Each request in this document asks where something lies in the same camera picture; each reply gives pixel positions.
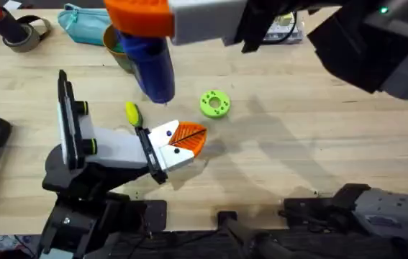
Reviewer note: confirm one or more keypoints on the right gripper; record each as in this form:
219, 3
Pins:
254, 21

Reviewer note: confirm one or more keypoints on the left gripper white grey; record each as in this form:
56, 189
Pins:
117, 149

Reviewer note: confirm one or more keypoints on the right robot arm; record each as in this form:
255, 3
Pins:
369, 43

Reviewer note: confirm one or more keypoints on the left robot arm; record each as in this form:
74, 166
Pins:
81, 230

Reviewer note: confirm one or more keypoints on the yellow green toy vegetable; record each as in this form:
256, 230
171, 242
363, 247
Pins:
134, 114

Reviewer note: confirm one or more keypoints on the green disc with holes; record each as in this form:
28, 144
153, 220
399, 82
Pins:
209, 108

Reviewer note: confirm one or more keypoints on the clear box with parts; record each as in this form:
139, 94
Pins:
283, 30

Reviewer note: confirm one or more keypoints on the teal zip bag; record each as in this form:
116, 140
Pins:
83, 25

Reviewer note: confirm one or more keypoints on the black upright left wrist plate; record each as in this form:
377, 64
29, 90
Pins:
68, 118

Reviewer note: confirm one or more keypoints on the grey tape roll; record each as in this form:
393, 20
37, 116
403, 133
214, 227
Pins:
27, 43

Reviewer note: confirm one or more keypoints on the dark cylinder roll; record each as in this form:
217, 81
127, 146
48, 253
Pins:
4, 21

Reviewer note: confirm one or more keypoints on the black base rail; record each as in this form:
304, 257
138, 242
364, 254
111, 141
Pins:
203, 244

